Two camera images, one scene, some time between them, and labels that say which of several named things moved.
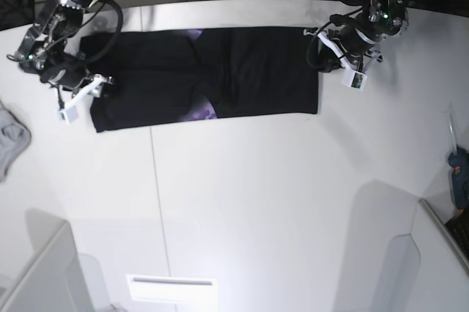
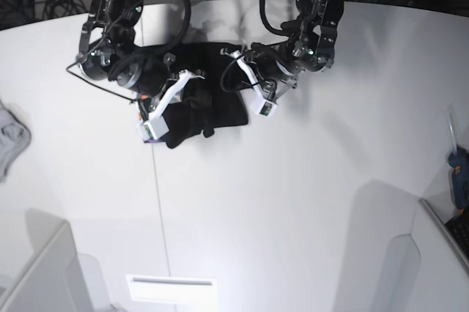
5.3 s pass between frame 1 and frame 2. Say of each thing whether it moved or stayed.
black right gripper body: moved
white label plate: stayed
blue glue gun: stayed
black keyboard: stayed
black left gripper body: moved
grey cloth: stayed
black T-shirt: moved
